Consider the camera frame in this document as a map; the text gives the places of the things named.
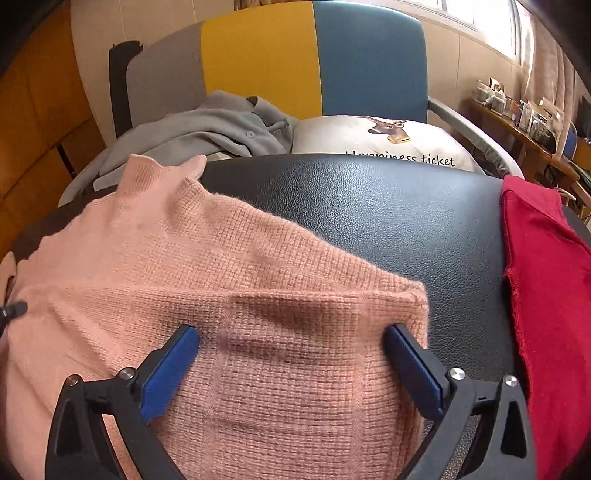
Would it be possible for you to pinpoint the wooden desk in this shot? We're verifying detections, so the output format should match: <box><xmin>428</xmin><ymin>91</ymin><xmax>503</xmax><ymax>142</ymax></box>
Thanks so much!
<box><xmin>470</xmin><ymin>99</ymin><xmax>591</xmax><ymax>206</ymax></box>

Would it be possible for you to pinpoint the grey yellow blue sofa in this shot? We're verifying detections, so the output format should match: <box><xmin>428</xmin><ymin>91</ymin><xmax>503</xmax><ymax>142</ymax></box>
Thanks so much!
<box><xmin>58</xmin><ymin>0</ymin><xmax>527</xmax><ymax>208</ymax></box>

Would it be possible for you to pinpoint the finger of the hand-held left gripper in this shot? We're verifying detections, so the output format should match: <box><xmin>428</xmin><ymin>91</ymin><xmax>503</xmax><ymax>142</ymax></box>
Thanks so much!
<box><xmin>0</xmin><ymin>300</ymin><xmax>28</xmax><ymax>330</ymax></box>

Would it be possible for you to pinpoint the red garment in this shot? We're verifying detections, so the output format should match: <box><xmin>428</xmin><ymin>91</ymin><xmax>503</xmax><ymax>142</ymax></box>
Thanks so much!
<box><xmin>501</xmin><ymin>174</ymin><xmax>591</xmax><ymax>480</ymax></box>

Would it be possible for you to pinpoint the wooden wardrobe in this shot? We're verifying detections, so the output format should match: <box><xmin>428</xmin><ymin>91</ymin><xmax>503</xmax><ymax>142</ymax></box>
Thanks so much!
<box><xmin>0</xmin><ymin>0</ymin><xmax>105</xmax><ymax>259</ymax></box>

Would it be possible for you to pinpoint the pink knit sweater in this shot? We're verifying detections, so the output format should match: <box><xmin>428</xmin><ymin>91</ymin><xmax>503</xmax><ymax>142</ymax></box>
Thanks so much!
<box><xmin>0</xmin><ymin>154</ymin><xmax>430</xmax><ymax>480</ymax></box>

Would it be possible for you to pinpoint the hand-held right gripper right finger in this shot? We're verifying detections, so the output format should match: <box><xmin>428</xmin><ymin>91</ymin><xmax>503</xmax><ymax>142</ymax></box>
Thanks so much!
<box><xmin>384</xmin><ymin>323</ymin><xmax>539</xmax><ymax>480</ymax></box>

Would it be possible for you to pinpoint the group of jars and bottles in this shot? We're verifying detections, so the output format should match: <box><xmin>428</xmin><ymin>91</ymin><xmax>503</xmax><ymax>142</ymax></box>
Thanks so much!
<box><xmin>475</xmin><ymin>78</ymin><xmax>566</xmax><ymax>139</ymax></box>

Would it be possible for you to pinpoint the grey garment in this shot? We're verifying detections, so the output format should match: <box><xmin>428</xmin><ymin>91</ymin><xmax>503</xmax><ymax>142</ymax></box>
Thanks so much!
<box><xmin>92</xmin><ymin>90</ymin><xmax>301</xmax><ymax>190</ymax></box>

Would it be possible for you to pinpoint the large window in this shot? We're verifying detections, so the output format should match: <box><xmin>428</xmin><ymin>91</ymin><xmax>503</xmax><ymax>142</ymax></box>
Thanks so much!
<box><xmin>434</xmin><ymin>0</ymin><xmax>522</xmax><ymax>61</ymax></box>

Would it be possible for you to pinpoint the white deer print pillow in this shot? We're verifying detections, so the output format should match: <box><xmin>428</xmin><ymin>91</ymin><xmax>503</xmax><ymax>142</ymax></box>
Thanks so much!
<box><xmin>291</xmin><ymin>115</ymin><xmax>485</xmax><ymax>174</ymax></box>

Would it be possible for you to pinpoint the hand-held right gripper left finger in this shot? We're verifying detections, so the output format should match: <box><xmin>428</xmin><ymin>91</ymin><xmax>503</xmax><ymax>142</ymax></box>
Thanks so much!
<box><xmin>46</xmin><ymin>324</ymin><xmax>201</xmax><ymax>480</ymax></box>

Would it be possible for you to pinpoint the beige patterned curtain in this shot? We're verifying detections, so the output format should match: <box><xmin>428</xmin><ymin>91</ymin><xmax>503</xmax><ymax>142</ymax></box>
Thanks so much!
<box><xmin>519</xmin><ymin>0</ymin><xmax>583</xmax><ymax>109</ymax></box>

